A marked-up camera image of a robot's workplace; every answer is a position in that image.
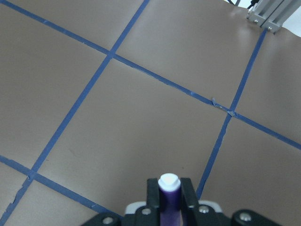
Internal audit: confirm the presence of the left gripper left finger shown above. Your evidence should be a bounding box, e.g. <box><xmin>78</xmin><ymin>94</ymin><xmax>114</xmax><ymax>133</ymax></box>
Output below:
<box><xmin>147</xmin><ymin>178</ymin><xmax>160</xmax><ymax>209</ymax></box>

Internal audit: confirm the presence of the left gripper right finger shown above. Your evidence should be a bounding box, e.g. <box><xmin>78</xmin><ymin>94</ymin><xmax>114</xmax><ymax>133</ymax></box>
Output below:
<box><xmin>180</xmin><ymin>178</ymin><xmax>198</xmax><ymax>210</ymax></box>

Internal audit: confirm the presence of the purple pen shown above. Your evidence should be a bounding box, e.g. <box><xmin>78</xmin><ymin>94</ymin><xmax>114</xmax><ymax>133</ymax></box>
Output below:
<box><xmin>158</xmin><ymin>173</ymin><xmax>181</xmax><ymax>226</ymax></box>

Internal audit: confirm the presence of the aluminium frame post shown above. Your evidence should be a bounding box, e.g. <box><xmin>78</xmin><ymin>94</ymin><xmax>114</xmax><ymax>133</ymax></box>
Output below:
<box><xmin>247</xmin><ymin>0</ymin><xmax>301</xmax><ymax>33</ymax></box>

